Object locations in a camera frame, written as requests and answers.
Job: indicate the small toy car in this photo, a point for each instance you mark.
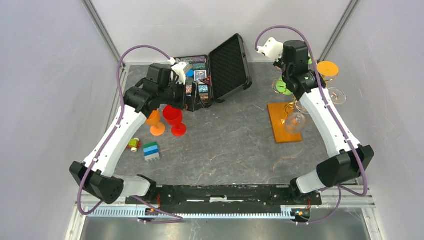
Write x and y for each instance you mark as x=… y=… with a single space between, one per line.
x=134 y=144

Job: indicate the clear wine glass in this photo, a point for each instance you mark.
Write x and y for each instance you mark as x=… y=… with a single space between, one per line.
x=294 y=123
x=300 y=107
x=337 y=96

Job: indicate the yellow wine glass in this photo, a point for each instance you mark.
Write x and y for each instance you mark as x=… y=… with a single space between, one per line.
x=328 y=70

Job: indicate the gold wire glass rack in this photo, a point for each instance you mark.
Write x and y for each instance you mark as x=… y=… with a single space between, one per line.
x=279 y=86

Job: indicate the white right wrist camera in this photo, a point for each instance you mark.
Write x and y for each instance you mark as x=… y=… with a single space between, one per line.
x=272 y=49

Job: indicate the orange wine glass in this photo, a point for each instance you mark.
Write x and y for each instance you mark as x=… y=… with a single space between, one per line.
x=157 y=128

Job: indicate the clear wine glass lower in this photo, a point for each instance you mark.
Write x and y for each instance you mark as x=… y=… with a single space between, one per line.
x=294 y=123

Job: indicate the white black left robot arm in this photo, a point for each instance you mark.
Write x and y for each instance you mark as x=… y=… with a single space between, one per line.
x=164 y=84

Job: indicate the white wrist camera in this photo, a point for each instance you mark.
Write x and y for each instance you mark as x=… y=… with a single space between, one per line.
x=272 y=49
x=181 y=68

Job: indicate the blue green toy block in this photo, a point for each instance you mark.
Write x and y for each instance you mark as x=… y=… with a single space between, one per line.
x=151 y=152

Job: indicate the clear wine glass middle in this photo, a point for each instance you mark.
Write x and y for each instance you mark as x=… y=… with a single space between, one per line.
x=300 y=107

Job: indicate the black poker chip case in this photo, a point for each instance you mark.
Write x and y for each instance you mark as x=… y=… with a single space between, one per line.
x=227 y=70

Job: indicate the red wine glass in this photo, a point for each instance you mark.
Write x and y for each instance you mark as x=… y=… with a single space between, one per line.
x=174 y=117

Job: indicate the green wine glass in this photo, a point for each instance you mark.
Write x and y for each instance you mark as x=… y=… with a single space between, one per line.
x=296 y=77

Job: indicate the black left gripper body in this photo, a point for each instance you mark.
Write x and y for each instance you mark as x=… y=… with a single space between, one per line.
x=194 y=85

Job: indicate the slotted aluminium rail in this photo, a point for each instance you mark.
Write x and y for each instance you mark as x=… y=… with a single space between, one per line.
x=143 y=212

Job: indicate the playing card deck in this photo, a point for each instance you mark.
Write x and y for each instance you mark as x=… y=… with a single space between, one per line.
x=200 y=75

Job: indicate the clear wine glass upper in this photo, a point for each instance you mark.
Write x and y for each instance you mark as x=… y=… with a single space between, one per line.
x=337 y=96

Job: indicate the blue round chip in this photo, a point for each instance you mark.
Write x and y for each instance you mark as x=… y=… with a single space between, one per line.
x=190 y=73

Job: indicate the wooden rack base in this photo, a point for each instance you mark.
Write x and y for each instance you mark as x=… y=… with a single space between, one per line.
x=278 y=114

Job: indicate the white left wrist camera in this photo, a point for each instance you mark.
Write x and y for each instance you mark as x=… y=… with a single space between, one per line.
x=181 y=68

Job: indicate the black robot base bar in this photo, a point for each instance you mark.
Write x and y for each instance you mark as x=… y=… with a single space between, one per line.
x=228 y=199

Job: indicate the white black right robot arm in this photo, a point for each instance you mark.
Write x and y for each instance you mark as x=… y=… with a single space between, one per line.
x=347 y=157

